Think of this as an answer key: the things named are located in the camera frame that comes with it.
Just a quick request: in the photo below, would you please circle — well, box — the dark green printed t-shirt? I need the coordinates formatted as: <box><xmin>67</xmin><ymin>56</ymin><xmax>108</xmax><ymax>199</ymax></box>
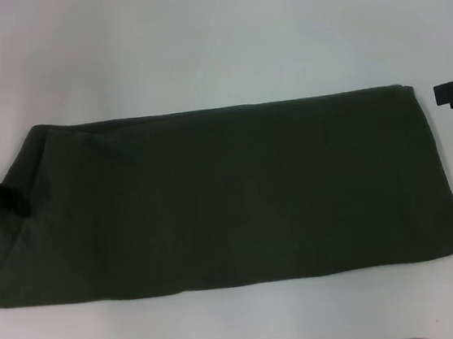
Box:
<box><xmin>0</xmin><ymin>76</ymin><xmax>453</xmax><ymax>315</ymax></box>

